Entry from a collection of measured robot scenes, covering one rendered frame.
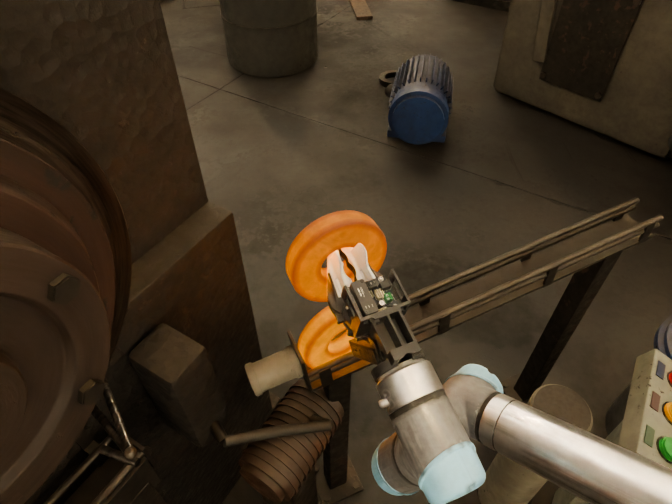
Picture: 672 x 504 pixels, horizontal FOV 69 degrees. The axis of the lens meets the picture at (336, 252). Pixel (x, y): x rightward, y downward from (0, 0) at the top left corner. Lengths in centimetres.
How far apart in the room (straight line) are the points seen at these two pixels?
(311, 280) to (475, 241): 146
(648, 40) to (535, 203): 87
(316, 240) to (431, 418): 27
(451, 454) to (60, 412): 39
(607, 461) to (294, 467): 55
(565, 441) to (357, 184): 181
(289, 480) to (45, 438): 56
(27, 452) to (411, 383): 39
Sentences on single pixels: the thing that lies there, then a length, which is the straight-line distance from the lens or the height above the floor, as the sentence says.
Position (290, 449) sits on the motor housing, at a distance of 99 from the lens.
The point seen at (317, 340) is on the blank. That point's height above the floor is 75.
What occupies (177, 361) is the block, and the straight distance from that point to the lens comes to 79.
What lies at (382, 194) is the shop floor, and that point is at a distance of 228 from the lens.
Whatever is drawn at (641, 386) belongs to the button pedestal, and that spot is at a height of 60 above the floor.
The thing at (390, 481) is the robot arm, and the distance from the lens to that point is 71.
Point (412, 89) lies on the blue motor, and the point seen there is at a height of 33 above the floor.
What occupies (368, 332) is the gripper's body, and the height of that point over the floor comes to 90.
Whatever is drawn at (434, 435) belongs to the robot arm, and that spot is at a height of 90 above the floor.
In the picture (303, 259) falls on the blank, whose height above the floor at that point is 94.
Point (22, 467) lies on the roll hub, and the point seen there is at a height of 101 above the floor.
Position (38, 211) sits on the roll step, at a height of 118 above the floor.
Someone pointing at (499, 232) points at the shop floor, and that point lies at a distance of 219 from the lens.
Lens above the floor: 144
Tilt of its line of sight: 46 degrees down
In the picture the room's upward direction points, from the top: straight up
